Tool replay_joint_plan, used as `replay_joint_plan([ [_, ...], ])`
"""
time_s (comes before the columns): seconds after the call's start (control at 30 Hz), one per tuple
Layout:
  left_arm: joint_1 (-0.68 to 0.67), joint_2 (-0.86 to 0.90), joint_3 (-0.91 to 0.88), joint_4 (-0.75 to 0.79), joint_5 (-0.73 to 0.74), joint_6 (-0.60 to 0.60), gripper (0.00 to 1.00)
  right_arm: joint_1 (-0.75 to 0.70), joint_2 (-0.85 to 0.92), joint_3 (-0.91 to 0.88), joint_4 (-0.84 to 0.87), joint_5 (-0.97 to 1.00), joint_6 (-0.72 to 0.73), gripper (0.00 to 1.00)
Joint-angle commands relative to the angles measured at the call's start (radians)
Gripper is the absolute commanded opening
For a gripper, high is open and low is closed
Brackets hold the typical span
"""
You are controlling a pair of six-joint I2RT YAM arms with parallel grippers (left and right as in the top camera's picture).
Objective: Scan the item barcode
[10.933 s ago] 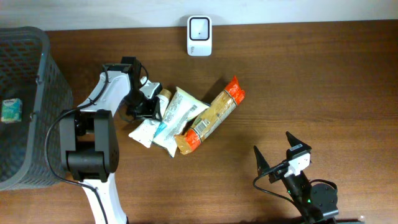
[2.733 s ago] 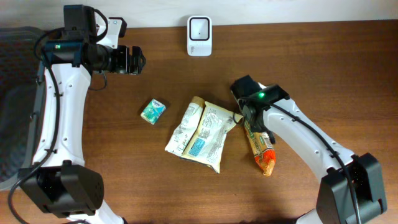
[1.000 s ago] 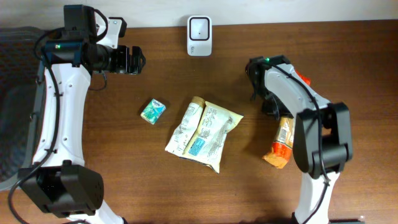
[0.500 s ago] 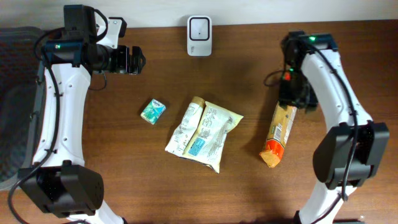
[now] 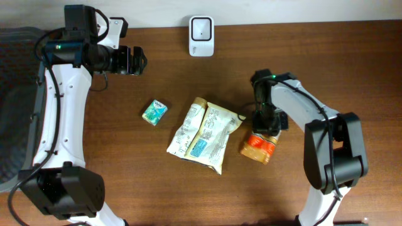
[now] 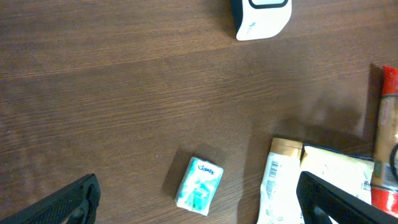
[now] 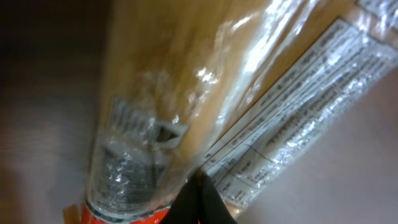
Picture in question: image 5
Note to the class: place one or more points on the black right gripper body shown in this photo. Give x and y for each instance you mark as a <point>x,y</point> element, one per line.
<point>266,128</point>

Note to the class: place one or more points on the green Kleenex tissue pack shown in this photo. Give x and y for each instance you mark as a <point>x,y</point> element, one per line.
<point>154,112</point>

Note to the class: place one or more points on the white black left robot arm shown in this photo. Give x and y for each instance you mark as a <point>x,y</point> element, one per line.
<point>58,183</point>

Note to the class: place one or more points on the white tube gold cap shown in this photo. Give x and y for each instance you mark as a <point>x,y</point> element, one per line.
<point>188,130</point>

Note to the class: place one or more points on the cream snack bag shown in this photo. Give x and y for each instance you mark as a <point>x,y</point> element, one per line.
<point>209,144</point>

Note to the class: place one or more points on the grey plastic mesh basket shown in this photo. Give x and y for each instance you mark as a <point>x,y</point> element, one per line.
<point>22,99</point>

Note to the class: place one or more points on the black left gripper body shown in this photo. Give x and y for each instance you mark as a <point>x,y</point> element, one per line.
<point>131,60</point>

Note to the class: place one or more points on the orange noodle packet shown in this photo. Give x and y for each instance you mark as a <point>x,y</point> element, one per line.
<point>260,147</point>

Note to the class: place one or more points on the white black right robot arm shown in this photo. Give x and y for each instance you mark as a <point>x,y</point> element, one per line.
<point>334,156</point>

